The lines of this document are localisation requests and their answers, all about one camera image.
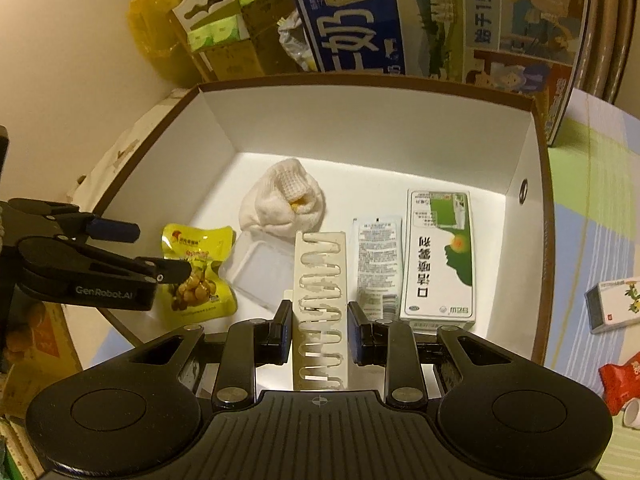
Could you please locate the yellow snack pouch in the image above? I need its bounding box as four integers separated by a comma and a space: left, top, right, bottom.
162, 223, 236, 324

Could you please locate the white wavy plastic rack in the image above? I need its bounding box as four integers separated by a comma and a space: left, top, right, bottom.
292, 232, 348, 391

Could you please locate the green white spray box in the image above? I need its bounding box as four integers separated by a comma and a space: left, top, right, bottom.
399, 190, 476, 334

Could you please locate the white ointment tube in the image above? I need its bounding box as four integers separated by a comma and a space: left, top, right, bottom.
352, 216, 404, 321

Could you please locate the white cloth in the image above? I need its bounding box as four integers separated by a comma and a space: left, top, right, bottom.
239, 158, 326, 238

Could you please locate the white bird ointment box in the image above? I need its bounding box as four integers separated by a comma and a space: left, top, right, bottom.
585, 276, 640, 334

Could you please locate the red snack packet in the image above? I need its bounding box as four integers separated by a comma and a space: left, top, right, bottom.
599, 353, 640, 416

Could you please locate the small white bottle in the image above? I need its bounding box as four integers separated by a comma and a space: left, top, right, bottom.
623, 398, 640, 430

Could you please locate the brown cardboard storage box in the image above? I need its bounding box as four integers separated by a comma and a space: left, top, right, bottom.
94, 74, 554, 362

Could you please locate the yellow plastic bag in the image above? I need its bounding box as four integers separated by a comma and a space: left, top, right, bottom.
127, 0, 201, 88

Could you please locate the checkered bed sheet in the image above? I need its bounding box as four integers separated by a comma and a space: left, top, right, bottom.
541, 86, 640, 478

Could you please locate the tissue pack cardboard box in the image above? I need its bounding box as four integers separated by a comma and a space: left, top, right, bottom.
167, 0, 298, 82

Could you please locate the blue milk carton box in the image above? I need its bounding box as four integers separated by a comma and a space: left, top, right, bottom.
296, 0, 589, 142

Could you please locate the brown curtain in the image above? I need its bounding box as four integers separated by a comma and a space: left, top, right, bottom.
575, 0, 638, 103

